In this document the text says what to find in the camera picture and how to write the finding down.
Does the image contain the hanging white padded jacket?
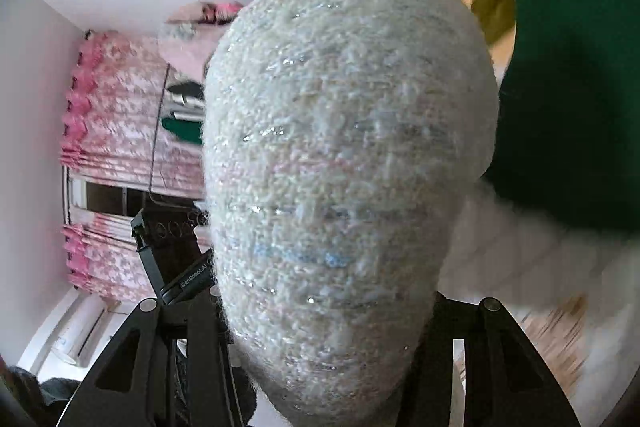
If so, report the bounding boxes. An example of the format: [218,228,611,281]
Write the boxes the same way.
[167,99,207,122]

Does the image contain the hanging green garment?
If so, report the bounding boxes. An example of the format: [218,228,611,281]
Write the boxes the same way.
[161,117,205,145]

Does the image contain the pink floral curtain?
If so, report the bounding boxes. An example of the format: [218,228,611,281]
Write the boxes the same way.
[61,211,213,300]
[60,29,208,198]

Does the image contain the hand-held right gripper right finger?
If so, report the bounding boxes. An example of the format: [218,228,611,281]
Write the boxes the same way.
[425,291,583,427]

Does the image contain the white air conditioner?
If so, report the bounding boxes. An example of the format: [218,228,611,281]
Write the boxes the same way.
[27,291,122,369]

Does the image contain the hanging black garment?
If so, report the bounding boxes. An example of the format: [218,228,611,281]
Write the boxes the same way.
[166,79,207,100]

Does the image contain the window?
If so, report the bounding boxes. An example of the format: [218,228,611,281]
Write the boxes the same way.
[64,174,203,220]

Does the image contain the folded green garment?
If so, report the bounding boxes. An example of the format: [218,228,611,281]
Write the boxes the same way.
[480,0,640,233]

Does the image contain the white fuzzy knit jacket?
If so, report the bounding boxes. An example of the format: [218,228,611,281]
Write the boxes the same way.
[201,0,501,427]

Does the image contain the person's grey fleece top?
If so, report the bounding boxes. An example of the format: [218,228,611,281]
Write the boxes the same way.
[7,366,81,415]

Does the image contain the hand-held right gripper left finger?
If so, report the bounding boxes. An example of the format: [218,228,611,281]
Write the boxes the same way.
[56,292,238,427]

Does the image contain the metal clothes rack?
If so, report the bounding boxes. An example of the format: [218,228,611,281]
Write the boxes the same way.
[147,64,173,208]

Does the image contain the white checked mat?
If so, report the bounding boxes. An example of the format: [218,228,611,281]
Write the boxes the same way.
[435,192,640,413]

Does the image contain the pink fluffy jacket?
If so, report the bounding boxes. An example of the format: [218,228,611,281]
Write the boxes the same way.
[157,0,246,75]

